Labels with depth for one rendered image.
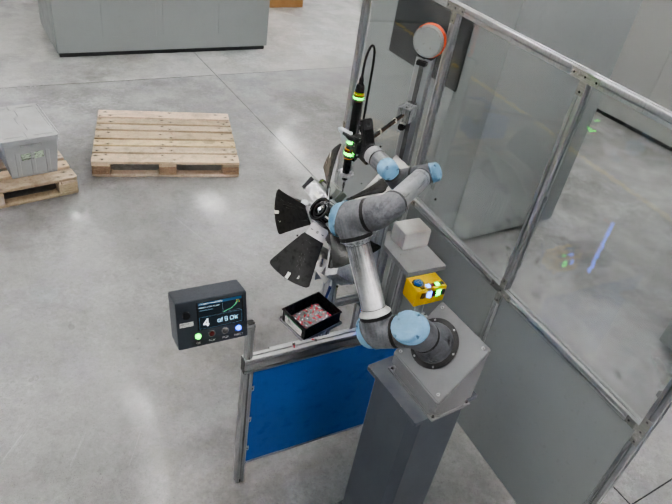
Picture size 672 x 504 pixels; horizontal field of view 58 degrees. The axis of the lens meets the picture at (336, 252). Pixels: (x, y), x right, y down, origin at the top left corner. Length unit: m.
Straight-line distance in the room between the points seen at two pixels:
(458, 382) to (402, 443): 0.37
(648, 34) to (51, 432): 7.43
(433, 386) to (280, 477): 1.25
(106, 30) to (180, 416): 5.36
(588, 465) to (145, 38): 6.69
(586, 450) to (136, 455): 2.10
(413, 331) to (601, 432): 1.05
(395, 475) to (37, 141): 3.60
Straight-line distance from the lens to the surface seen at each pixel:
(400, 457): 2.46
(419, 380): 2.23
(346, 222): 2.01
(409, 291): 2.70
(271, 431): 2.98
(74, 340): 3.88
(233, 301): 2.21
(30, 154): 5.06
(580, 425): 2.85
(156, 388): 3.55
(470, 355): 2.18
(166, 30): 7.99
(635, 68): 8.50
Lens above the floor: 2.69
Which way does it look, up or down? 36 degrees down
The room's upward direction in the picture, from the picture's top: 10 degrees clockwise
